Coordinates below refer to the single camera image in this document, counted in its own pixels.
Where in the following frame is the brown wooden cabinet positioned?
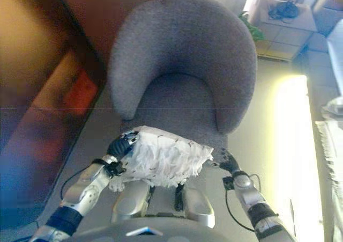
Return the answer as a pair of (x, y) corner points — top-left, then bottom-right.
(0, 0), (108, 226)

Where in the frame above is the light wooden nightstand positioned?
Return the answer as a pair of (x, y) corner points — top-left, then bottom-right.
(249, 0), (318, 62)

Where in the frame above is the black right robot foot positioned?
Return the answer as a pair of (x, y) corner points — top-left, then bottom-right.
(174, 184), (184, 211)

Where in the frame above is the black item on nightstand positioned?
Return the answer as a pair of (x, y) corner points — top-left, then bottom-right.
(267, 1), (299, 21)

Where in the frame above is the white fringed cushion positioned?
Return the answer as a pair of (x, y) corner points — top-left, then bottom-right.
(108, 126), (215, 192)

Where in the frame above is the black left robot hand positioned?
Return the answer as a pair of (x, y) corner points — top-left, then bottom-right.
(107, 130), (140, 164)

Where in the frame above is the white bed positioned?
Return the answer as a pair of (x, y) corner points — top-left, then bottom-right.
(315, 19), (343, 242)

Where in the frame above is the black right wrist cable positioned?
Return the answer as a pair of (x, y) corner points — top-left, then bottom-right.
(225, 173), (260, 232)

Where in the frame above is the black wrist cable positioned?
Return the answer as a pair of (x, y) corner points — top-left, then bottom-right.
(225, 173), (260, 232)
(61, 169), (84, 200)

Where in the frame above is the grey upholstered armchair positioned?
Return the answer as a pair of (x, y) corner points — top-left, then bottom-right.
(108, 0), (258, 157)

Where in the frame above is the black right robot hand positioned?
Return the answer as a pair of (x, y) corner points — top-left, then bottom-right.
(210, 148), (241, 173)

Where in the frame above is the grey robot torso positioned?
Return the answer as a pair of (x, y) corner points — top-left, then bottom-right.
(26, 212), (258, 242)

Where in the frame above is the white fringed bed throw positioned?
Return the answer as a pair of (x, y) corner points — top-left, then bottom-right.
(315, 120), (343, 200)

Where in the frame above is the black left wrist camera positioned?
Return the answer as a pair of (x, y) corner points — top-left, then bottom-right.
(106, 161), (126, 175)

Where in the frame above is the green plant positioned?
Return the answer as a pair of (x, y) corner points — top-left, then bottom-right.
(240, 11), (266, 42)

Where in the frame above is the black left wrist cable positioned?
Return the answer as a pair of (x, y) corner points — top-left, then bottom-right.
(61, 169), (84, 200)

